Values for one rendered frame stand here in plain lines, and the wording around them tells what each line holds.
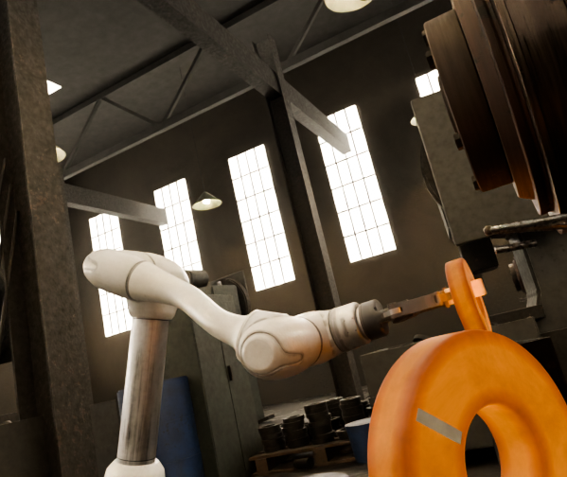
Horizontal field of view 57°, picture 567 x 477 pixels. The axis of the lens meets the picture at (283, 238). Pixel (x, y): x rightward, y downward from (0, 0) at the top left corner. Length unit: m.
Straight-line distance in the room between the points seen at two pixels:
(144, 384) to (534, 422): 1.21
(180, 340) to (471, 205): 2.39
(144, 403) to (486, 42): 1.17
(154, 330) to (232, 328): 0.51
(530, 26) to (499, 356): 0.42
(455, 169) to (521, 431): 3.19
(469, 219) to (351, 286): 8.15
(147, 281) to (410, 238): 10.08
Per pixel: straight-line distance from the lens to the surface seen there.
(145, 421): 1.49
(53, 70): 12.24
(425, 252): 11.09
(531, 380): 0.38
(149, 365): 1.47
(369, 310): 1.03
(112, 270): 1.33
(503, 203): 3.48
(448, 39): 0.79
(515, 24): 0.68
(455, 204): 3.47
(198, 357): 4.18
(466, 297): 0.95
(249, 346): 0.90
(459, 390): 0.33
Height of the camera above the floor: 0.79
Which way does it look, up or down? 13 degrees up
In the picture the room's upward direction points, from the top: 13 degrees counter-clockwise
